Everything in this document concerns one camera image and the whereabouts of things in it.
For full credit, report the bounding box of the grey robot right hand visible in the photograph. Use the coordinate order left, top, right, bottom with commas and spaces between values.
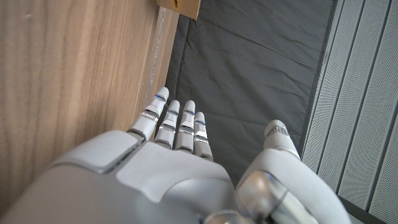
0, 86, 352, 224

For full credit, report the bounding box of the wooden slotted box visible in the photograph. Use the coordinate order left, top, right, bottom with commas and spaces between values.
155, 0, 201, 21

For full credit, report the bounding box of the grey perforated panel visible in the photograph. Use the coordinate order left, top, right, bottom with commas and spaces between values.
298, 0, 398, 224

